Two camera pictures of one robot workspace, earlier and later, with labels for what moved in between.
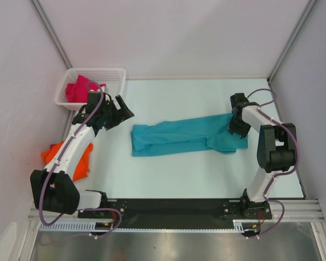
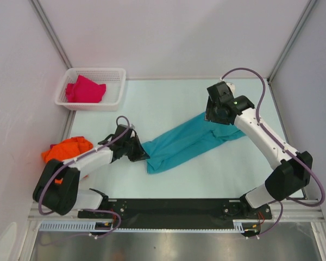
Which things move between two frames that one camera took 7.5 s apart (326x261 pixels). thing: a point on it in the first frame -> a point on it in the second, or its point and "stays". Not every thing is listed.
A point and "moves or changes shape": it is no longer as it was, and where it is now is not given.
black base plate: [145, 213] stays
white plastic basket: [113, 78] stays
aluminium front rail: [307, 210] stays
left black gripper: [123, 114] -> [140, 154]
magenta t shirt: [77, 92] stays
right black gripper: [243, 131] -> [208, 113]
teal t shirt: [184, 135] moves or changes shape
